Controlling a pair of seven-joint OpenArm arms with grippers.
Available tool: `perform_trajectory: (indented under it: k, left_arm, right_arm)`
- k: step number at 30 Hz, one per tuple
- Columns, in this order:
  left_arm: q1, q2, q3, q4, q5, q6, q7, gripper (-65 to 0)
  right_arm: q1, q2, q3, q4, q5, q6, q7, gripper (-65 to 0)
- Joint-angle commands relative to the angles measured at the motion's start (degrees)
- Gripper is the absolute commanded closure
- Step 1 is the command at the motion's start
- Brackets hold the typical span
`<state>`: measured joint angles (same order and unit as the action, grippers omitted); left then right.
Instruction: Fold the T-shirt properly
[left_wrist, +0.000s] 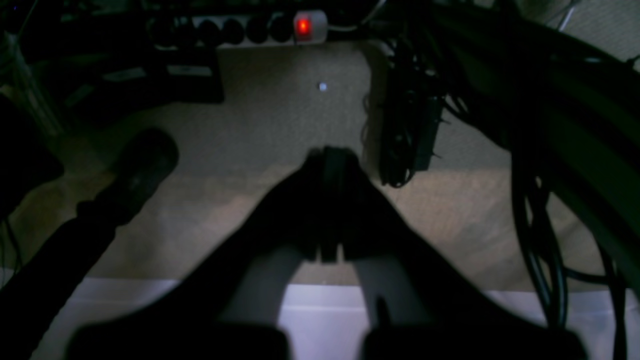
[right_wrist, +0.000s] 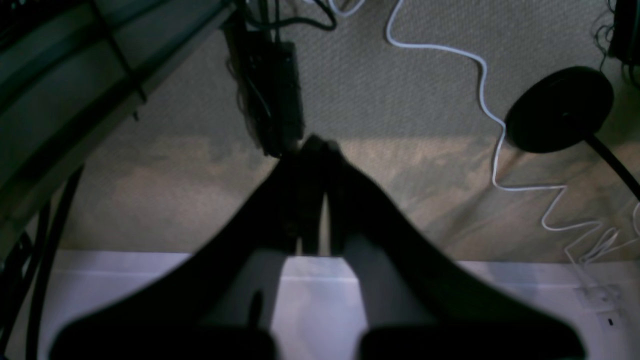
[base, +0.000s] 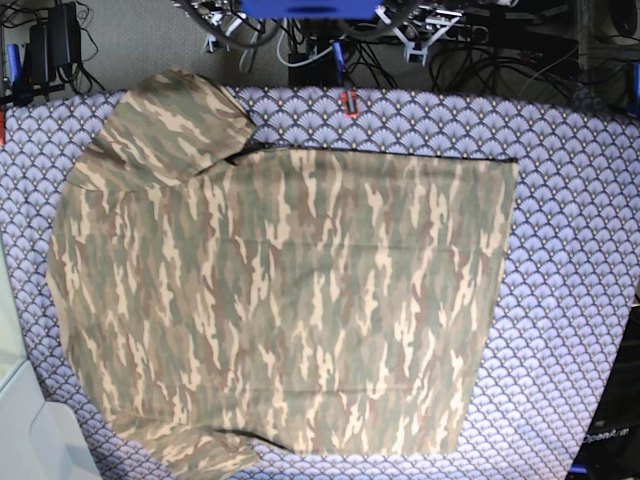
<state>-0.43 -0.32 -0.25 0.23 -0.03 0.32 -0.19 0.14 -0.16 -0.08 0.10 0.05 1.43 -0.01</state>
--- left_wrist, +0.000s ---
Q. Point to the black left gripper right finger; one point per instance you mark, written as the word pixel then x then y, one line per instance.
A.
pixel 420 306

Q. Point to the white power strip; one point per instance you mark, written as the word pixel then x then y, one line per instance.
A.
pixel 246 30

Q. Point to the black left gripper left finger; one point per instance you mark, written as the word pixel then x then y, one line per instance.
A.
pixel 229 306

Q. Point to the fan-patterned blue tablecloth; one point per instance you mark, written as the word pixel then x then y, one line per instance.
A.
pixel 323 322

